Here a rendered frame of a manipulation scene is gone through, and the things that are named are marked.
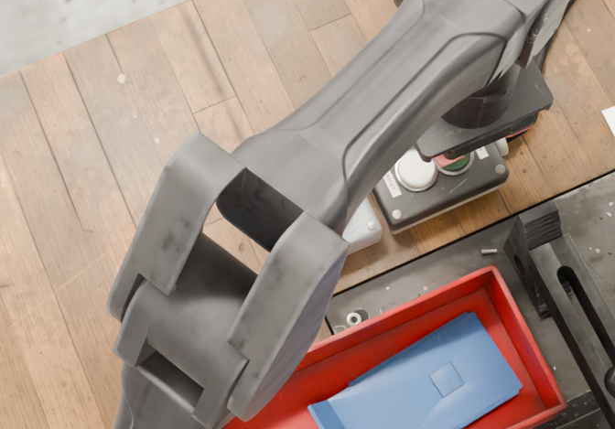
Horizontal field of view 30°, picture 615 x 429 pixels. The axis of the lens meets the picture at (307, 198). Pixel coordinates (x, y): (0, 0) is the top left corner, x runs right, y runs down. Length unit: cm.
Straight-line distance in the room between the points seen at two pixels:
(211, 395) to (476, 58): 22
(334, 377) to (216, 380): 35
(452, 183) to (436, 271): 7
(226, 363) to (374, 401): 36
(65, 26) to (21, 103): 107
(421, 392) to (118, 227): 28
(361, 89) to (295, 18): 46
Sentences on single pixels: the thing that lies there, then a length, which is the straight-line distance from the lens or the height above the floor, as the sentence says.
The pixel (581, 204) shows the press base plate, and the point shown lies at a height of 90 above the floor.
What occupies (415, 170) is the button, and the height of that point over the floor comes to 94.
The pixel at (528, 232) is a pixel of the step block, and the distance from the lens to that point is 87.
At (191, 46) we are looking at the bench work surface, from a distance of 102.
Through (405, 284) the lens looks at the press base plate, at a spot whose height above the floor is 90.
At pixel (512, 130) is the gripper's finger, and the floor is 104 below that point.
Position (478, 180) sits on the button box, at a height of 93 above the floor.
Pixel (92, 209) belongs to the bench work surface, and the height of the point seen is 90.
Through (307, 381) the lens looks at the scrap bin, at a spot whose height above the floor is 91.
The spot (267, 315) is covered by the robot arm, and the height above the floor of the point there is 129.
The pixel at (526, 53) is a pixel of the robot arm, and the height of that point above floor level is 120.
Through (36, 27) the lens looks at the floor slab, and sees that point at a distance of 210.
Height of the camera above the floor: 181
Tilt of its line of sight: 72 degrees down
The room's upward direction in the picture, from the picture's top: 7 degrees counter-clockwise
